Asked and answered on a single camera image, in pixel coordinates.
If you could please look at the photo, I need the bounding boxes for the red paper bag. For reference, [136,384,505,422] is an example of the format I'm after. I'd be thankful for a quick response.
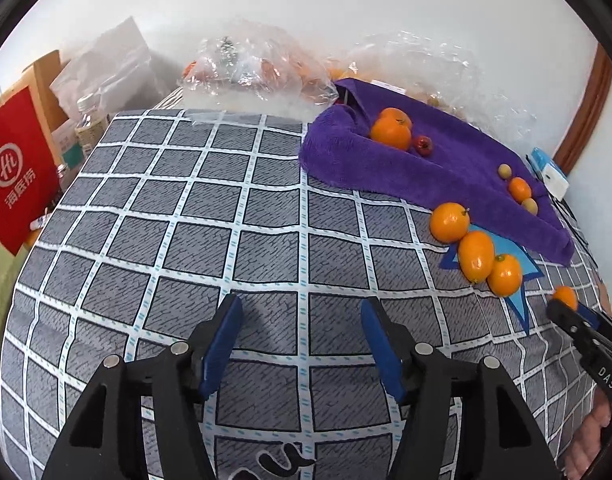
[0,72,61,256]

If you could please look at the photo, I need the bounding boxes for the purple towel covered tray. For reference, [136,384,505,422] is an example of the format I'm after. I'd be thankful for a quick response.
[299,78,576,267]

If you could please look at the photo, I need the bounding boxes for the person's right hand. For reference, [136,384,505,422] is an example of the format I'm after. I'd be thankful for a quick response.
[565,402,612,480]

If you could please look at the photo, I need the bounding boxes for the translucent grey plastic bag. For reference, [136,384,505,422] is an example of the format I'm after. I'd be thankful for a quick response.
[50,16,163,113]

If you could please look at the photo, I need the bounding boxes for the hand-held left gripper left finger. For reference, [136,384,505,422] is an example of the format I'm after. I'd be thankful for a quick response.
[40,292,244,480]

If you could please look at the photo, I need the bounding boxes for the mandarin orange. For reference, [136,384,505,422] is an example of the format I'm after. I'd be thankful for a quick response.
[377,107,414,128]
[458,230,496,284]
[370,118,413,152]
[508,177,533,201]
[429,202,472,242]
[487,254,524,296]
[554,285,580,311]

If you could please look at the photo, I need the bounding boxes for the clear plastic water bottle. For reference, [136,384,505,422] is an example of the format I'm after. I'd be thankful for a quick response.
[74,93,110,155]

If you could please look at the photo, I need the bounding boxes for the clear plastic bag of oranges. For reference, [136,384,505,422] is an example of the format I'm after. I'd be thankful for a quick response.
[336,30,538,136]

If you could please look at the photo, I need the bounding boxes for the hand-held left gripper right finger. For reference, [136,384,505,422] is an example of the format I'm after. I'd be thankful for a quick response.
[361,297,564,480]

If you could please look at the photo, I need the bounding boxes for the brown wooden door frame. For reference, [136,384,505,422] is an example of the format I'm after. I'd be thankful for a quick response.
[552,41,612,174]

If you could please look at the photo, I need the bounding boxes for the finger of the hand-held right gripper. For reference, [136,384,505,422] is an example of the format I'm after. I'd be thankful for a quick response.
[545,297,602,359]
[578,307,612,346]

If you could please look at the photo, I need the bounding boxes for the black cables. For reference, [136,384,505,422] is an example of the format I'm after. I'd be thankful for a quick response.
[558,194,589,243]

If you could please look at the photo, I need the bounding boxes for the grey checked bedsheet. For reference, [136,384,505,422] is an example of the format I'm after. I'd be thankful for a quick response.
[0,85,612,480]

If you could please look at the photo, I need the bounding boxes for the white and blue box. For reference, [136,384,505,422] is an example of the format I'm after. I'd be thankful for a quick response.
[528,147,570,199]

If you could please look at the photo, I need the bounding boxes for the clear crumpled plastic bag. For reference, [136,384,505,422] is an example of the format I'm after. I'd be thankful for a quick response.
[180,19,339,112]

